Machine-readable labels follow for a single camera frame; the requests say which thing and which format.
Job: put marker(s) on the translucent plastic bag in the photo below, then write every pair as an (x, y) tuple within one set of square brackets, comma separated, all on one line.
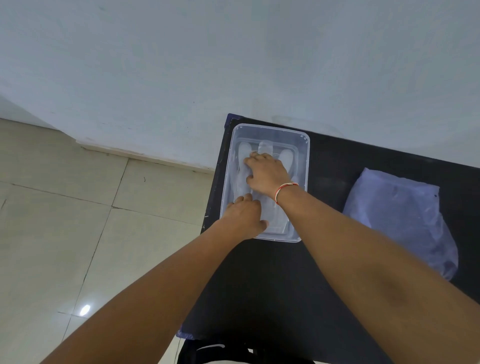
[(401, 213)]

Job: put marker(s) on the person's right hand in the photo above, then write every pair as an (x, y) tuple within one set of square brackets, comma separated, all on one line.
[(268, 174)]

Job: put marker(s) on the person's left forearm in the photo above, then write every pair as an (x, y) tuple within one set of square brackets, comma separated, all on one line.
[(150, 296)]

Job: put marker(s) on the person's right fingers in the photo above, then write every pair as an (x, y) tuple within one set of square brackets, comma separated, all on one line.
[(255, 161)]

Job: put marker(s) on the person's black clothing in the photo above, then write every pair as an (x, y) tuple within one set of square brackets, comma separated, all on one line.
[(240, 354)]

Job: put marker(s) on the person's left hand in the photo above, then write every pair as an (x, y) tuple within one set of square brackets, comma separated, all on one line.
[(243, 219)]

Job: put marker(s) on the person's right forearm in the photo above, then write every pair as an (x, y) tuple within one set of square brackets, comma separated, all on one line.
[(375, 277)]

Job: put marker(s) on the clear plastic container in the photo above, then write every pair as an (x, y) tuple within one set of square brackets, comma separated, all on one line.
[(300, 150)]

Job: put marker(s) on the person's left thumb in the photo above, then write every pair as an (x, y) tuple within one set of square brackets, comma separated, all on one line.
[(263, 226)]

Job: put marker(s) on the white plastic spoon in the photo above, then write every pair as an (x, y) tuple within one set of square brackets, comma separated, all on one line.
[(244, 148), (267, 145), (290, 157)]

